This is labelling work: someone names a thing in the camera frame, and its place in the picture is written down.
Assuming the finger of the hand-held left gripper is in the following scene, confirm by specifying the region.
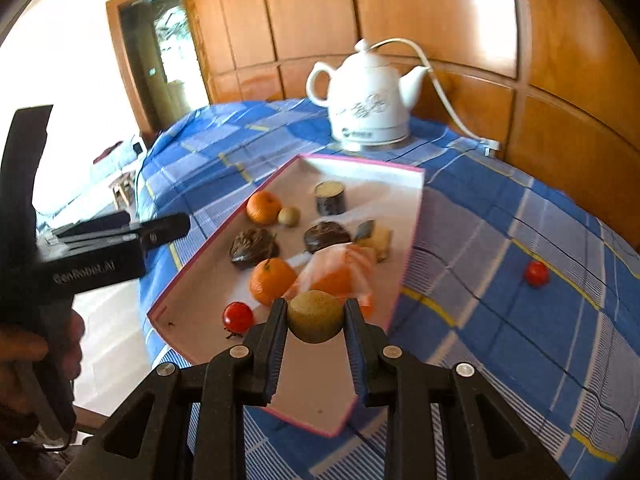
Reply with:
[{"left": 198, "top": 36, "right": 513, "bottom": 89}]
[
  {"left": 52, "top": 211, "right": 132, "bottom": 239},
  {"left": 137, "top": 212, "right": 192, "bottom": 252}
]

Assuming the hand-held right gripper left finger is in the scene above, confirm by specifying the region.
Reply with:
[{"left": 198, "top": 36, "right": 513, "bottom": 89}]
[{"left": 60, "top": 298, "right": 288, "bottom": 480}]

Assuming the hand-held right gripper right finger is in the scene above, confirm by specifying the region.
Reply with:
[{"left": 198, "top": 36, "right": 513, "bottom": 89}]
[{"left": 342, "top": 298, "right": 571, "bottom": 480}]

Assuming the red cherry tomato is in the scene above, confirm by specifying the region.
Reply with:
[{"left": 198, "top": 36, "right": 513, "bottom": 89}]
[
  {"left": 524, "top": 260, "right": 550, "bottom": 288},
  {"left": 222, "top": 301, "right": 255, "bottom": 341}
]

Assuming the orange with stem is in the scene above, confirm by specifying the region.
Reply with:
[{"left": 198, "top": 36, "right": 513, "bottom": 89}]
[{"left": 249, "top": 257, "right": 298, "bottom": 307}]

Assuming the clear plastic bag with orange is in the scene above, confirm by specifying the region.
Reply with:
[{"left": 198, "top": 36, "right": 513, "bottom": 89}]
[{"left": 285, "top": 242, "right": 376, "bottom": 318}]

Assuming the white tray with pink rim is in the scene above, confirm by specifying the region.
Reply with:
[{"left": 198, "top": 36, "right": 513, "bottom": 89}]
[{"left": 147, "top": 154, "right": 426, "bottom": 436}]

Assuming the dark brown wrinkled fruit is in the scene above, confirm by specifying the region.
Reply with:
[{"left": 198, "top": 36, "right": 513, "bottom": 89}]
[
  {"left": 229, "top": 227, "right": 280, "bottom": 271},
  {"left": 303, "top": 221, "right": 352, "bottom": 255}
]

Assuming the pale cut vegetable chunk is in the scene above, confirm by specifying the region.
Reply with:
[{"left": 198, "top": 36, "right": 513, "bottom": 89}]
[{"left": 355, "top": 220, "right": 394, "bottom": 263}]

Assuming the orange without stem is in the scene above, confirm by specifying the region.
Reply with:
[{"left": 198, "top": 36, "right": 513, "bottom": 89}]
[{"left": 246, "top": 190, "right": 283, "bottom": 226}]

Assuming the cut purple eggplant piece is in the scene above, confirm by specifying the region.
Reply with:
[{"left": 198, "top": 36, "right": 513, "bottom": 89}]
[{"left": 314, "top": 181, "right": 348, "bottom": 216}]

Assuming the person's left hand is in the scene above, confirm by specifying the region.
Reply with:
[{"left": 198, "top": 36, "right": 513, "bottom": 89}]
[{"left": 0, "top": 309, "right": 87, "bottom": 441}]

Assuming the small wooden stool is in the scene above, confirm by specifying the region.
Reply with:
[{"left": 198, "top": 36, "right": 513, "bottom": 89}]
[{"left": 110, "top": 170, "right": 138, "bottom": 208}]

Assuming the white ceramic electric kettle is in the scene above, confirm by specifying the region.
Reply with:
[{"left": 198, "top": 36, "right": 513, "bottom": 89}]
[{"left": 306, "top": 38, "right": 430, "bottom": 152}]

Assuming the wooden panelled wardrobe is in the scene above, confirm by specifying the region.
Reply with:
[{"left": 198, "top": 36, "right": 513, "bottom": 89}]
[{"left": 182, "top": 0, "right": 640, "bottom": 251}]

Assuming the glass door with wooden frame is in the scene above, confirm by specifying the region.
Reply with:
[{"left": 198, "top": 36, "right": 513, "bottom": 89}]
[{"left": 106, "top": 0, "right": 211, "bottom": 133}]

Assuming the white kettle power cable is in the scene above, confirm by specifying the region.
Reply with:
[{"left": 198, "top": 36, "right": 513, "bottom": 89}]
[{"left": 370, "top": 37, "right": 488, "bottom": 143}]

